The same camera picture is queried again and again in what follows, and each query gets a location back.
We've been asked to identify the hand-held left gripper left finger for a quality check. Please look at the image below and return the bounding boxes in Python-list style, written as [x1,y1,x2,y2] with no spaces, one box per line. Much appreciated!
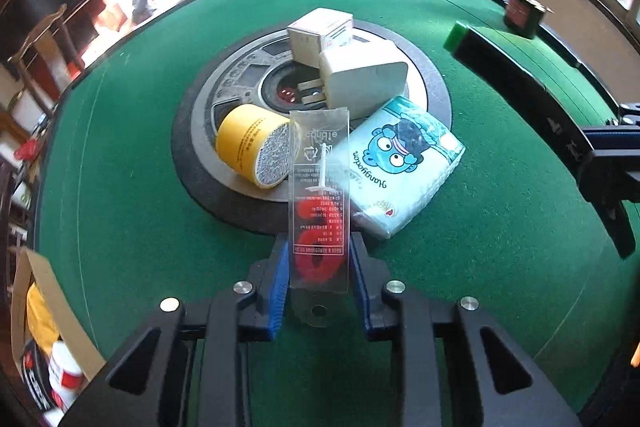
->
[60,234,292,427]

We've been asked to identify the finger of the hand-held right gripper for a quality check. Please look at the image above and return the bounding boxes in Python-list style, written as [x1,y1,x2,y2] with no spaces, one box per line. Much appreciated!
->
[582,104,640,158]
[580,157,640,259]

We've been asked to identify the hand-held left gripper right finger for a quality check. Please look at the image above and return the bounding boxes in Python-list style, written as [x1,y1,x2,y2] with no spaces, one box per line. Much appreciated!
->
[349,232,583,427]

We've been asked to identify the clear package red print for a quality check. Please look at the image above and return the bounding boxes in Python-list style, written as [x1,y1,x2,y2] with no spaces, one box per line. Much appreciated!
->
[289,107,351,295]

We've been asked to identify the black marker green caps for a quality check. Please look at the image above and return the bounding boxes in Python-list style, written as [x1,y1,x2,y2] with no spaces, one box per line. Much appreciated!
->
[444,21,598,188]

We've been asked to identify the white bottle red label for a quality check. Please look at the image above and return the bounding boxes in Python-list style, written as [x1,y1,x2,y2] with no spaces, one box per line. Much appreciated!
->
[49,341,86,400]

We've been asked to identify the cardboard box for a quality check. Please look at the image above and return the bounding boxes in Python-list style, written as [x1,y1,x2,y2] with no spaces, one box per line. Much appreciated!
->
[9,247,108,418]

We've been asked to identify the cartoon print tissue pack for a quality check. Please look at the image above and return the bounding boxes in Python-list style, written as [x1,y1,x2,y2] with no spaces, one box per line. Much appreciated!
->
[327,96,466,240]

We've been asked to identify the yellow round jar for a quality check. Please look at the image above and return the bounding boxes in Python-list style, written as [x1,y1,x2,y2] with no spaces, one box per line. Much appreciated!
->
[215,104,292,191]

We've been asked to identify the small dark bottle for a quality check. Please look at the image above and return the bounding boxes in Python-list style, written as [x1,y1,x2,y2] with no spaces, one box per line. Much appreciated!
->
[502,0,553,38]

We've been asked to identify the white charger adapter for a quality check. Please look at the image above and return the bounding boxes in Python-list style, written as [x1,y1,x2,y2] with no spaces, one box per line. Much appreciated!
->
[300,48,410,118]

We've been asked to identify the round metal table centre disc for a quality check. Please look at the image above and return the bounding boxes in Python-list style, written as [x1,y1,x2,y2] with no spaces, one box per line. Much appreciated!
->
[171,19,453,235]

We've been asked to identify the yellow packet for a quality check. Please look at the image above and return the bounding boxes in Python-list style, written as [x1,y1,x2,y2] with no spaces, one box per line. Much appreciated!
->
[25,282,61,358]

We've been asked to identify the small white carton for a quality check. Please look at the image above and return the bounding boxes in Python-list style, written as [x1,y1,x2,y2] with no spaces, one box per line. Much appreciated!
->
[287,8,355,68]

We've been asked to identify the black tube white cap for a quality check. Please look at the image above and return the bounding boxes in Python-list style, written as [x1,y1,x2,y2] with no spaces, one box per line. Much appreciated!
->
[20,339,63,413]

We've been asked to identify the red plastic bag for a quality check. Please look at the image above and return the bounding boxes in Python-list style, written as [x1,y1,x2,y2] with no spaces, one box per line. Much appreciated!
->
[14,139,38,162]

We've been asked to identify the wooden chair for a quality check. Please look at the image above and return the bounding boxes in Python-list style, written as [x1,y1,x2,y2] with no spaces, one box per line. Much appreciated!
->
[7,4,86,118]

